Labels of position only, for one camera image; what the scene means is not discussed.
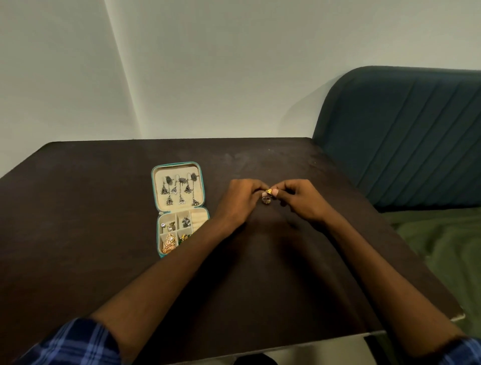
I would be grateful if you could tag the dark silver earring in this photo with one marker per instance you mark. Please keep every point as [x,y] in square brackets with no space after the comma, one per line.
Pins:
[185,222]

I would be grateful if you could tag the teal jewelry box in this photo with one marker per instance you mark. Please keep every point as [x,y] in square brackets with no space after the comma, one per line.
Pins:
[180,210]

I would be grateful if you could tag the row of silver dangling earrings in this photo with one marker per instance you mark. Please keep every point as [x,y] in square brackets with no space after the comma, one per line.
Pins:
[180,190]

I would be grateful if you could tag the person's left fingers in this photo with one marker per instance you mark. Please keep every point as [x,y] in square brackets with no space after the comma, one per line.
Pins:
[255,188]

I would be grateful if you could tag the person's right hand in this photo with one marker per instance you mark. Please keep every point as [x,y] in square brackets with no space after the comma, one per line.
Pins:
[304,201]

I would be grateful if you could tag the gold filigree pendant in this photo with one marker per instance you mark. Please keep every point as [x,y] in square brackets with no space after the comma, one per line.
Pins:
[169,243]

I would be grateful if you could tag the green bedsheet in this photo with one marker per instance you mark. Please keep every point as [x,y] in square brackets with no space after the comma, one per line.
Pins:
[447,244]

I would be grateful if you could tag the green and gold earring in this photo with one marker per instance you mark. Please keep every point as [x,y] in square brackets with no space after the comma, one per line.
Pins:
[183,238]

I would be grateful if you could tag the person's left hand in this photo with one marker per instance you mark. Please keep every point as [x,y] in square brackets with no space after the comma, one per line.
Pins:
[238,203]

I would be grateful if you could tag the blue plaid left sleeve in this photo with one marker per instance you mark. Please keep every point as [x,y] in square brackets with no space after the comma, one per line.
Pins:
[75,344]

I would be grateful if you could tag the blue plaid sleeve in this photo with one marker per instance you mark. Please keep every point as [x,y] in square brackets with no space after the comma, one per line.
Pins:
[75,344]
[460,353]

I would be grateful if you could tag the teal upholstered headboard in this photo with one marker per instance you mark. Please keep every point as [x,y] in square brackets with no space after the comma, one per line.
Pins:
[406,139]

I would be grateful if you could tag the person's right forearm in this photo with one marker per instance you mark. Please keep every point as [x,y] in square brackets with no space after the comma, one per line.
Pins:
[383,278]

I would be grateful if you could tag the person's left forearm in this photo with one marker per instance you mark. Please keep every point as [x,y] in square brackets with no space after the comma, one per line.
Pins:
[169,278]

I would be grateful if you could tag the blue plaid right sleeve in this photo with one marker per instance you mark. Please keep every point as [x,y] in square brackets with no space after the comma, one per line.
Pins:
[460,353]

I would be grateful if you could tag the person's right thumb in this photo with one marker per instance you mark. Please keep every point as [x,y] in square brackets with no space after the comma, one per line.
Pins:
[280,193]

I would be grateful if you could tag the small silver stud earrings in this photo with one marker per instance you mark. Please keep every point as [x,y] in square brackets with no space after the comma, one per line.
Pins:
[167,226]

